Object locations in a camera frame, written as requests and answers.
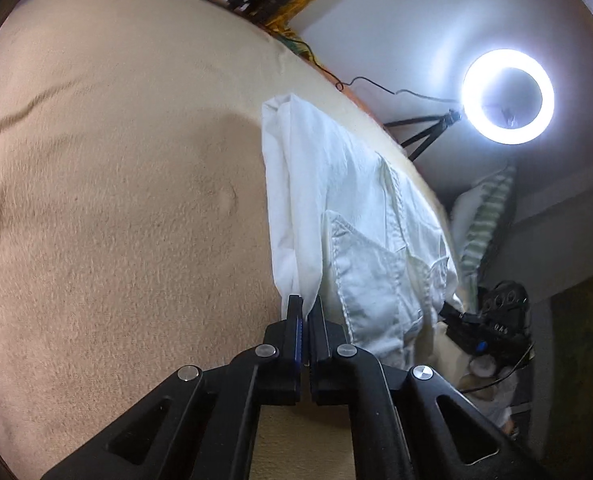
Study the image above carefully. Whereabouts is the white shirt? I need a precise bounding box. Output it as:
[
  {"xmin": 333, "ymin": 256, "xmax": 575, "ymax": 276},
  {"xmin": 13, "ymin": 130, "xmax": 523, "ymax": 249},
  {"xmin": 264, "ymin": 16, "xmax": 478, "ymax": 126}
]
[{"xmin": 260, "ymin": 92, "xmax": 465, "ymax": 370}]

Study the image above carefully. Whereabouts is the ring light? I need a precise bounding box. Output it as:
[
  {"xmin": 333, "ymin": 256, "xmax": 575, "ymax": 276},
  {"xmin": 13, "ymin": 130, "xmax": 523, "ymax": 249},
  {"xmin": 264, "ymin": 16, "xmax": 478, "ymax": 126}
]
[{"xmin": 461, "ymin": 49, "xmax": 556, "ymax": 144}]

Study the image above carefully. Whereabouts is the striped pillow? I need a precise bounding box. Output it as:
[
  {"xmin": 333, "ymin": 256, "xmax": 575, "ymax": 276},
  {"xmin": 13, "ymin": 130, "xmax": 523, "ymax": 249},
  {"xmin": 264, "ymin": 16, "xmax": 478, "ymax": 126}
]
[{"xmin": 449, "ymin": 165, "xmax": 519, "ymax": 281}]

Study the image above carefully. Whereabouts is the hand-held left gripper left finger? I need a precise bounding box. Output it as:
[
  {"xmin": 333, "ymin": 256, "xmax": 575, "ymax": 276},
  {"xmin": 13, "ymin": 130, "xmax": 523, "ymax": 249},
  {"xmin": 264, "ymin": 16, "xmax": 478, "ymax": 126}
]
[{"xmin": 41, "ymin": 294, "xmax": 305, "ymax": 480}]

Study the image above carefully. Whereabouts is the beige blanket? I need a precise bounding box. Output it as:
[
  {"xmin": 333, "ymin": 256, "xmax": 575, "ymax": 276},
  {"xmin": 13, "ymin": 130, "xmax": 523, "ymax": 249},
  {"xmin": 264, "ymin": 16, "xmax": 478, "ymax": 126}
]
[{"xmin": 0, "ymin": 0, "xmax": 477, "ymax": 480}]

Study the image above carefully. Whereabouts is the thin black lamp cable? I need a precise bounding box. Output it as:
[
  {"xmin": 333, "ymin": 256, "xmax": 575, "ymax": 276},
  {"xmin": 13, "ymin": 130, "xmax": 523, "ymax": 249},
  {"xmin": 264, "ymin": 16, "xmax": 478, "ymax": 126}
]
[{"xmin": 296, "ymin": 40, "xmax": 463, "ymax": 105}]

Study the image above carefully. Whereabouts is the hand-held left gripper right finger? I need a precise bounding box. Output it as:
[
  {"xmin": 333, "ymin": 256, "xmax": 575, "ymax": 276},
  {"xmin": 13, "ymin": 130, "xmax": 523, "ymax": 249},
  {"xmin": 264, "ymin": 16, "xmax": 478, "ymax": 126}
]
[{"xmin": 307, "ymin": 297, "xmax": 553, "ymax": 480}]

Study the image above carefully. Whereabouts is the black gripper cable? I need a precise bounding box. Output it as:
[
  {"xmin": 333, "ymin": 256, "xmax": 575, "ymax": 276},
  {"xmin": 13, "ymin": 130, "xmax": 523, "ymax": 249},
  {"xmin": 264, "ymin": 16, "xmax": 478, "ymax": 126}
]
[{"xmin": 481, "ymin": 337, "xmax": 536, "ymax": 391}]

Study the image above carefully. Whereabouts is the person's right hand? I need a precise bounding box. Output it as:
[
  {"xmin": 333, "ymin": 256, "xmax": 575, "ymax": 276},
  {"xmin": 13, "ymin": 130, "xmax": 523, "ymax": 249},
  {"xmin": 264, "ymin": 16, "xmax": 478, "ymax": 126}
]
[{"xmin": 465, "ymin": 354, "xmax": 501, "ymax": 380}]

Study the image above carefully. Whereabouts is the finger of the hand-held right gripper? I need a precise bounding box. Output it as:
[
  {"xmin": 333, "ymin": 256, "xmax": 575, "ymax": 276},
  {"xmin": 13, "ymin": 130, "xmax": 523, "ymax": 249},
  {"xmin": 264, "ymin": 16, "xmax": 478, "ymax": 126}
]
[{"xmin": 439, "ymin": 306, "xmax": 482, "ymax": 328}]

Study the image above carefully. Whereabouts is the small black lamp tripod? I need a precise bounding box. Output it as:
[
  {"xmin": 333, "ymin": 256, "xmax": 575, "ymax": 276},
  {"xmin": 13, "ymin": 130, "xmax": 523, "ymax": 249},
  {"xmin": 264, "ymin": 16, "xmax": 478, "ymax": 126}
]
[{"xmin": 383, "ymin": 109, "xmax": 465, "ymax": 163}]

